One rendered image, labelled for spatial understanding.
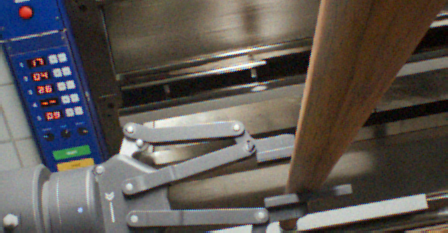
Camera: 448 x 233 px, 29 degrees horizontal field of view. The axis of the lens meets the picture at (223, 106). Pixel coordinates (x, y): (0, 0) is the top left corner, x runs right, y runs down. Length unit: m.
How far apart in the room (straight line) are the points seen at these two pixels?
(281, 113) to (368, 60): 2.02
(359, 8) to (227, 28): 1.78
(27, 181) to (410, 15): 0.52
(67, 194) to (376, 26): 0.50
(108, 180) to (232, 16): 1.31
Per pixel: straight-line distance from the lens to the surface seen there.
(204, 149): 2.17
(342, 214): 1.70
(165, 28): 1.98
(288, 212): 0.69
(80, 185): 0.68
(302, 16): 1.98
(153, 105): 1.90
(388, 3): 0.19
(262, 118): 2.25
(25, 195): 0.68
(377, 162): 2.25
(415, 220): 1.87
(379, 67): 0.24
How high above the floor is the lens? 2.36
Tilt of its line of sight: 30 degrees down
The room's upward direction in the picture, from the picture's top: 12 degrees counter-clockwise
